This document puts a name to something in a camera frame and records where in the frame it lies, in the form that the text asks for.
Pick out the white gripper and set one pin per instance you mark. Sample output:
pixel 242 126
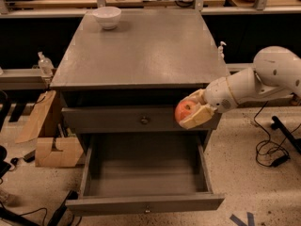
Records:
pixel 218 95

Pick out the red apple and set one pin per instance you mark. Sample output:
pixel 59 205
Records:
pixel 184 109

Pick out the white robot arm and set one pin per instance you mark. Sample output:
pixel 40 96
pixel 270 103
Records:
pixel 276 73

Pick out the closed grey top drawer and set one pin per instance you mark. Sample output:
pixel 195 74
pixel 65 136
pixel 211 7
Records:
pixel 121 119

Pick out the grey wooden drawer cabinet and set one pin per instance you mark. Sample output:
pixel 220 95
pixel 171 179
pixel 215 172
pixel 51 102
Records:
pixel 153 57

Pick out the open grey middle drawer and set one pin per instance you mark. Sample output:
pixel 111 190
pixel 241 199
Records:
pixel 141 173

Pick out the small white pump bottle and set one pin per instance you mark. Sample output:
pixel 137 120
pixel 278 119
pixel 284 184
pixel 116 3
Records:
pixel 221 48

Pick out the black stand leg right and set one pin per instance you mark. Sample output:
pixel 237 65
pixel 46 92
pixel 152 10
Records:
pixel 296 142

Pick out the white ceramic bowl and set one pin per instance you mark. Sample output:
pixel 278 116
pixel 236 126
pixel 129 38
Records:
pixel 107 17

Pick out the brown cardboard box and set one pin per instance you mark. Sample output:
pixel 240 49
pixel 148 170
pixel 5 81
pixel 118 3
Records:
pixel 61 152

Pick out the clear pump bottle left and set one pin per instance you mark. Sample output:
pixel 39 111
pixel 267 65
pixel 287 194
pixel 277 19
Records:
pixel 45 64

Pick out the black power strip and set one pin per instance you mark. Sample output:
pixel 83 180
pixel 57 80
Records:
pixel 60 211

